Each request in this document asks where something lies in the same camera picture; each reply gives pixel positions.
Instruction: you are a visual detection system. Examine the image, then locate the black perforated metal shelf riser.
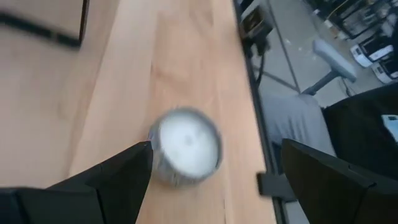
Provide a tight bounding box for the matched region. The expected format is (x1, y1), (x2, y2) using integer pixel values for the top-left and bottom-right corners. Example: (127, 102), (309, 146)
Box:
(0, 0), (91, 50)

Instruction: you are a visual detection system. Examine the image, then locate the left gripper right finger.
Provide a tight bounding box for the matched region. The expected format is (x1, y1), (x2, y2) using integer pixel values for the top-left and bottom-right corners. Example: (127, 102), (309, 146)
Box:
(280, 138), (398, 224)

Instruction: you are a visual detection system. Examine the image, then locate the black clamp on table edge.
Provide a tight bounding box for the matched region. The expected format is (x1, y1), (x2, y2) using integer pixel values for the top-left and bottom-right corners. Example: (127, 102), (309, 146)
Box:
(238, 4), (276, 58)

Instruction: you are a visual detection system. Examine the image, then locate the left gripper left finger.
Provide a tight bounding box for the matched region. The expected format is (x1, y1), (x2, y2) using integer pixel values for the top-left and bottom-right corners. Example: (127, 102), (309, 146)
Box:
(0, 140), (154, 224)

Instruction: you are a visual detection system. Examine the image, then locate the white candle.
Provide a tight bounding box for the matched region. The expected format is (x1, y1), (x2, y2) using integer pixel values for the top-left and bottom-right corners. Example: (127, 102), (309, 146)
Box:
(148, 106), (224, 188)

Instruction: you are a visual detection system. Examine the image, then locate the white and black machine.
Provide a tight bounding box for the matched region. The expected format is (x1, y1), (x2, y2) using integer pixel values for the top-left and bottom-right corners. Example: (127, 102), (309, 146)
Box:
(371, 54), (398, 85)
(349, 35), (395, 68)

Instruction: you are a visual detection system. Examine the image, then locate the black equipment cart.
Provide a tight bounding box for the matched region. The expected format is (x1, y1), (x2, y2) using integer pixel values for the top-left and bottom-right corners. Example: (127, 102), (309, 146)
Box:
(304, 0), (393, 41)

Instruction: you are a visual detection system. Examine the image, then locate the person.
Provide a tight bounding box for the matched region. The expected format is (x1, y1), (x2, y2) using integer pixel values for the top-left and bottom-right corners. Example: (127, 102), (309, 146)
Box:
(259, 82), (398, 187)

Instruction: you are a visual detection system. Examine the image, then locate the black aluminium table frame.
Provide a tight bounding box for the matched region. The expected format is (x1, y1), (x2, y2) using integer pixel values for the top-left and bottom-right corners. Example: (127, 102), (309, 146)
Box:
(231, 0), (299, 224)

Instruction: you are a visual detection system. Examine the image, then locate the white rectangular device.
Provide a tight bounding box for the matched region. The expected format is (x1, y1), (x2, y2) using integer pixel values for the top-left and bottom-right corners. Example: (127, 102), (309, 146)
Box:
(381, 114), (398, 142)

